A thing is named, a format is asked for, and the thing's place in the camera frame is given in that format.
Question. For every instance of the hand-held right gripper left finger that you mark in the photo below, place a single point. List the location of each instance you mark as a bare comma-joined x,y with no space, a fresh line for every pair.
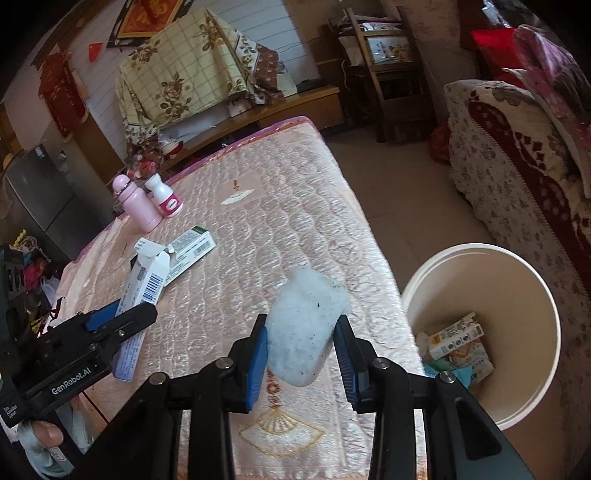
256,364

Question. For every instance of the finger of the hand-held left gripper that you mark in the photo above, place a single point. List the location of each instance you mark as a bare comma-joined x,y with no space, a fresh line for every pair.
104,316
134,323

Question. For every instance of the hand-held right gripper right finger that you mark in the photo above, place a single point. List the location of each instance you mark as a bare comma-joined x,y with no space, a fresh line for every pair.
346,360

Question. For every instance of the white and blue carton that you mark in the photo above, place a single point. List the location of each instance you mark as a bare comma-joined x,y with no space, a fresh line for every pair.
147,277

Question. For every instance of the white foam chunk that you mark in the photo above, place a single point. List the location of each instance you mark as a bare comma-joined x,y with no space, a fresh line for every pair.
304,323

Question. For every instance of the green and white medicine box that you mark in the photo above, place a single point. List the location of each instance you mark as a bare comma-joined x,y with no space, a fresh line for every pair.
191,249

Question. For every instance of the white box round prints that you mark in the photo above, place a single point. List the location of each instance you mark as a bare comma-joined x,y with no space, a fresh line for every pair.
455,339

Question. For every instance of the white yellow packet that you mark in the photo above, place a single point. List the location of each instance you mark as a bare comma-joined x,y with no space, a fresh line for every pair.
473,364

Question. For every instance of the white plastic bucket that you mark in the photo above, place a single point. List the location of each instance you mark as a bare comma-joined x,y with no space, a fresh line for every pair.
508,286

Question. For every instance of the person's left hand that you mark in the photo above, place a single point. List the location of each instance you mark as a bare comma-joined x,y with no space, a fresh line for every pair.
46,434

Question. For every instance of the pink thermos bottle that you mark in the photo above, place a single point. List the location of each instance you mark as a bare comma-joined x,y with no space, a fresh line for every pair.
141,207

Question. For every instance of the white pill bottle pink label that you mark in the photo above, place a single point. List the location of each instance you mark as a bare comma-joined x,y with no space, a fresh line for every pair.
166,198

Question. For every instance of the grey refrigerator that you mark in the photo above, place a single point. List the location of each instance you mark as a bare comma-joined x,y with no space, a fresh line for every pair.
51,198

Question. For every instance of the artificial flower bunch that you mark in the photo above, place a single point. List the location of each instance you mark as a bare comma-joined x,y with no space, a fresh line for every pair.
143,157

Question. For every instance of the red bag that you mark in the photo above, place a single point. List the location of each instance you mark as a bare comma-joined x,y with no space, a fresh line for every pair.
441,143

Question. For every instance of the white tissue box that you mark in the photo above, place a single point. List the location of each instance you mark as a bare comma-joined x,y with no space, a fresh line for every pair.
238,107

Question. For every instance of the floral covered sofa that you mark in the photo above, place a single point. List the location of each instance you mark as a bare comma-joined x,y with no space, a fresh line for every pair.
508,161

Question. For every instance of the wooden cabinet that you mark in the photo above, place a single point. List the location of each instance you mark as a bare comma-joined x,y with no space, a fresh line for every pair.
286,108

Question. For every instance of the yellow floral cloth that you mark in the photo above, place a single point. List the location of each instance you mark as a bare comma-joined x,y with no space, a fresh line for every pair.
184,69

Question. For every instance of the small red flag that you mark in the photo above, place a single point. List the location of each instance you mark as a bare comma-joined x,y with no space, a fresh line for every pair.
95,51

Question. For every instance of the dark wooden chair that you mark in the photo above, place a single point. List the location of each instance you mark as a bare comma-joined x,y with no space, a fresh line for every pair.
397,97

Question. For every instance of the framed picture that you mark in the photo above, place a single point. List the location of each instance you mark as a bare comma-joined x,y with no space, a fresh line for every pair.
388,48

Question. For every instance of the pink floral covered appliance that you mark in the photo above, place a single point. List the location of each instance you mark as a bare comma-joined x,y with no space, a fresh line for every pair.
429,32

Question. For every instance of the pink patterned blanket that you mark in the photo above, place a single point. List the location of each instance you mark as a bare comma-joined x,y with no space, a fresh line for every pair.
554,83

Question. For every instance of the red cloth wall decoration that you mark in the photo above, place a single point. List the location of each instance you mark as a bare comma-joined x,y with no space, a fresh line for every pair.
62,92

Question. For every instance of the red framed wall hanging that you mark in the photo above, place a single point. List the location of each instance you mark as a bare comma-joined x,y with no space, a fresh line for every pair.
147,16

